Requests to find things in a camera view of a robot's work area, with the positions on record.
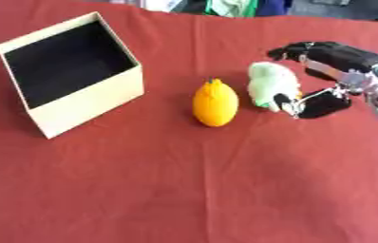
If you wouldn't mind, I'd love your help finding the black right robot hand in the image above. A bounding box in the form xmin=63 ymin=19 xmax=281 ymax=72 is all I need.
xmin=265 ymin=41 xmax=378 ymax=121

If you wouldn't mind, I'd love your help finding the white and green soft toy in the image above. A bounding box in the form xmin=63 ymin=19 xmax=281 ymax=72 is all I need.
xmin=245 ymin=61 xmax=304 ymax=113

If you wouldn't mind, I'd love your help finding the tan box with black inside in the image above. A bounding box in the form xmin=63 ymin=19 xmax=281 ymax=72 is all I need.
xmin=0 ymin=11 xmax=146 ymax=140

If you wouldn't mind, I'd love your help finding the orange toy fruit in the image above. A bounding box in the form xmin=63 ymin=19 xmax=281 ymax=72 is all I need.
xmin=190 ymin=78 xmax=241 ymax=128

